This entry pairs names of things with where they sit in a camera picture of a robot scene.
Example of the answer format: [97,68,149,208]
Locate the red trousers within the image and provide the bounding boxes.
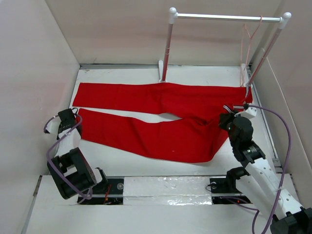
[73,83,253,163]

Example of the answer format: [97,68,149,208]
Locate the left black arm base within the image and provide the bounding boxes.
[78,167,124,205]

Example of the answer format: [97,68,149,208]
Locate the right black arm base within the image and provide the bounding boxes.
[206,167,251,205]

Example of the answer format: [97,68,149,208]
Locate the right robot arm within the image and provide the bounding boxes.
[219,112,312,234]

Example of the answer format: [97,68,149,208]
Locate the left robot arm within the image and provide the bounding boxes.
[43,108,109,201]

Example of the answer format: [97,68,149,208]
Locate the white clothes rack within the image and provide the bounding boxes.
[158,7,292,98]

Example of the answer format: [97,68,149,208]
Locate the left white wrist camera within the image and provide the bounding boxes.
[43,116,60,135]

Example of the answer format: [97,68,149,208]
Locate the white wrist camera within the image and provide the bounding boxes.
[43,116,60,135]
[240,103,257,119]

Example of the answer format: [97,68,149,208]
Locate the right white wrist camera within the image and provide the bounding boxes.
[240,103,257,119]

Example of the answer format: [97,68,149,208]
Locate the pink wire hanger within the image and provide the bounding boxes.
[240,16,263,87]

